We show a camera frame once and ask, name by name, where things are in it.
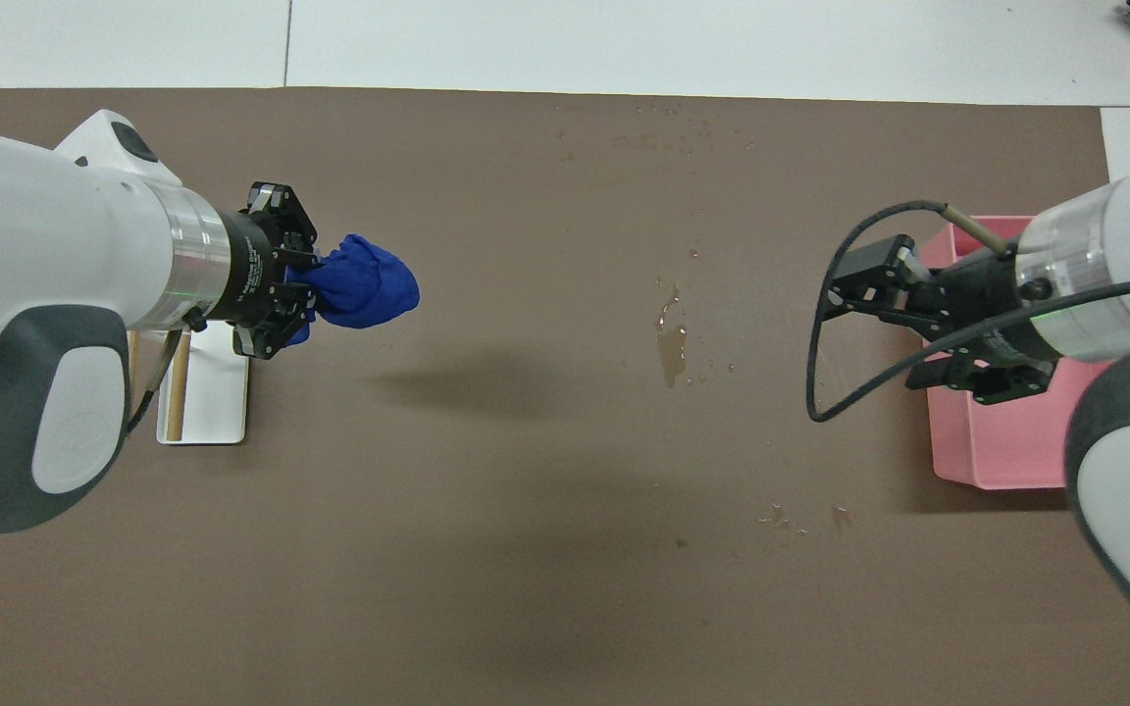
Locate blue towel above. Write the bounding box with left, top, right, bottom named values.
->
left=285, top=233, right=421, bottom=344

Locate water puddle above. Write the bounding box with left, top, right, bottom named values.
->
left=655, top=278, right=692, bottom=389

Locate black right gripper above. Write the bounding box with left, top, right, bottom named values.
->
left=823, top=234, right=1058, bottom=406

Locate white towel rack base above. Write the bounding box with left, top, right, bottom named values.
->
left=156, top=322, right=251, bottom=446

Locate brown table mat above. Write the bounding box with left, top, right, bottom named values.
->
left=0, top=86, right=1130, bottom=706

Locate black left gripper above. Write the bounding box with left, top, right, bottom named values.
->
left=222, top=181, right=321, bottom=361

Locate pink plastic bin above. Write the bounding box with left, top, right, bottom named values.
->
left=920, top=215, right=1115, bottom=490

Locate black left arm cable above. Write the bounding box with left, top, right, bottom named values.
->
left=129, top=328, right=184, bottom=432

